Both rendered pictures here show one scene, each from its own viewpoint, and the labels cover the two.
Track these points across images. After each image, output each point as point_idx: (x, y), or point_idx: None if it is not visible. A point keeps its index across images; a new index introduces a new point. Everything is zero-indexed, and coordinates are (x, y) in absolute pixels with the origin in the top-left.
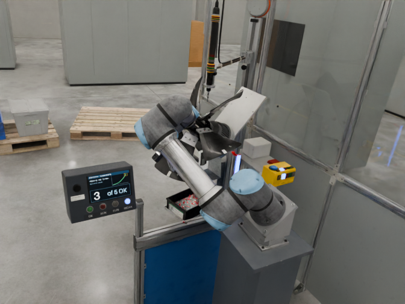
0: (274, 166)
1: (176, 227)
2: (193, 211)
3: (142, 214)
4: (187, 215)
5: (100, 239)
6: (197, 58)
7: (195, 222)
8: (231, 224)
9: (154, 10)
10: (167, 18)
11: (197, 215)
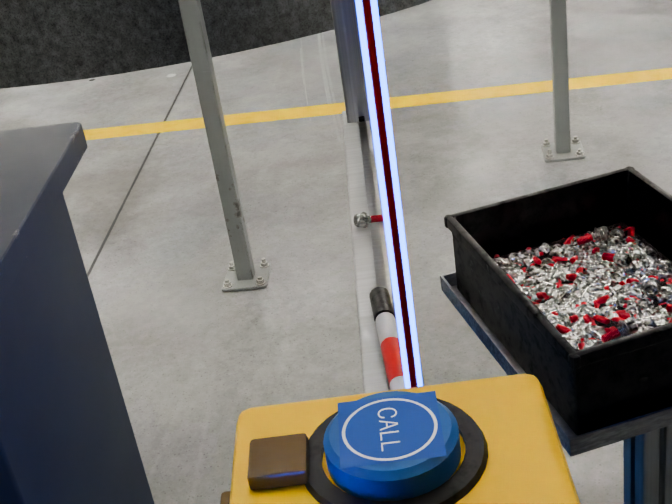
0: (406, 442)
1: (350, 200)
2: (479, 274)
3: (330, 1)
4: (458, 258)
5: None
6: None
7: (357, 259)
8: (3, 162)
9: None
10: None
11: (485, 329)
